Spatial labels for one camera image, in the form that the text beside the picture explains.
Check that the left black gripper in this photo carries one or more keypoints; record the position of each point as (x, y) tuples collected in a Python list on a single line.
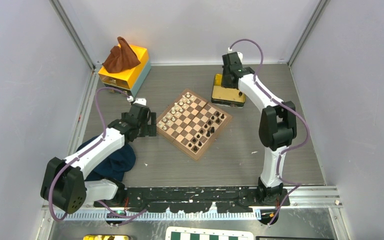
[(149, 129)]

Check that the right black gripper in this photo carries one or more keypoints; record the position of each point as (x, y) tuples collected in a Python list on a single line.
[(224, 84)]

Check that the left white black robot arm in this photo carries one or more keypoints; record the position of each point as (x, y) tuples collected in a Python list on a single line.
[(65, 183)]

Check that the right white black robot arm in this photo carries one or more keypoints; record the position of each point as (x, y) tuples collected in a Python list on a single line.
[(277, 126)]

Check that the white chess piece row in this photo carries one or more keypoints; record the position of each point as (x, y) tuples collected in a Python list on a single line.
[(180, 114)]

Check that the wooden chess board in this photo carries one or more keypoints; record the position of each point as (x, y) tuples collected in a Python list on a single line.
[(180, 140)]

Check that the black chess piece cluster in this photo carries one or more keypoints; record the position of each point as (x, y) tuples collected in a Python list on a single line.
[(202, 131)]

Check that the green white chess mat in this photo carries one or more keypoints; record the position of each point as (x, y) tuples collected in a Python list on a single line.
[(188, 233)]

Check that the gold metal tray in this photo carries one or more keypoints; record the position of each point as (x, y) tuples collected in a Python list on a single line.
[(229, 97)]

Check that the yellow storage box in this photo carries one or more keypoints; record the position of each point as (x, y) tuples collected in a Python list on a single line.
[(130, 80)]

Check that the dark blue cloth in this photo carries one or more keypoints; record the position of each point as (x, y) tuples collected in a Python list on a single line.
[(115, 165)]

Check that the brown cloth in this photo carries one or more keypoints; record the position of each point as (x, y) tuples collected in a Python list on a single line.
[(121, 58)]

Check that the gold tin at bottom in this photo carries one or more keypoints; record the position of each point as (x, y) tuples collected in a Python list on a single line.
[(106, 237)]

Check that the black mounting base plate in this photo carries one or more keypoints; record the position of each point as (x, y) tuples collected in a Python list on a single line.
[(227, 199)]

